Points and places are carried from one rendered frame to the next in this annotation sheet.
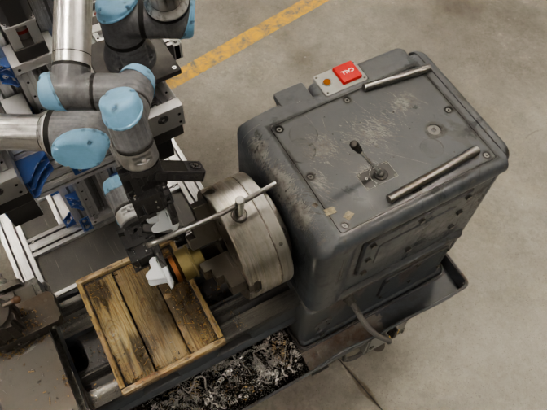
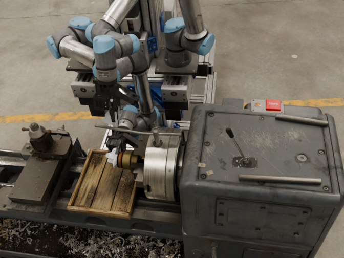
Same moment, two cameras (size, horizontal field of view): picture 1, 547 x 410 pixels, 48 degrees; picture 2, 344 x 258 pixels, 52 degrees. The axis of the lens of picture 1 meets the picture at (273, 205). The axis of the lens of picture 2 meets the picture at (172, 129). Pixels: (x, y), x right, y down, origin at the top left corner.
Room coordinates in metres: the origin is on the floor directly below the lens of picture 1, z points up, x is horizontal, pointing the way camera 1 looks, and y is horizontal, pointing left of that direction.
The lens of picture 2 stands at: (0.07, -0.62, 2.33)
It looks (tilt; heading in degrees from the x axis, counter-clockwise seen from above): 48 degrees down; 44
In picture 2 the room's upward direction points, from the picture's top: 6 degrees counter-clockwise
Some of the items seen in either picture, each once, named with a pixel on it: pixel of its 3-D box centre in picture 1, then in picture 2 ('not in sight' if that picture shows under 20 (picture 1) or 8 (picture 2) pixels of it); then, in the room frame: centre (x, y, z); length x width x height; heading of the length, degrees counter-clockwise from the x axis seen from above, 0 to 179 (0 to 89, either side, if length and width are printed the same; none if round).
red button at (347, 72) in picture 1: (347, 73); (273, 105); (1.14, -0.19, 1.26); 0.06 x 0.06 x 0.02; 31
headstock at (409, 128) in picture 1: (362, 175); (256, 171); (0.93, -0.25, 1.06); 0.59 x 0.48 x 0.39; 121
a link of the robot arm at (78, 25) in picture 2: not in sight; (82, 31); (0.97, 0.86, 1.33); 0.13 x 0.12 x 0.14; 177
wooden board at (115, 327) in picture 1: (150, 312); (108, 181); (0.56, 0.33, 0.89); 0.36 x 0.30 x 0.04; 31
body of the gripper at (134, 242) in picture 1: (141, 243); (118, 140); (0.68, 0.34, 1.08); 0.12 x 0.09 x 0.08; 30
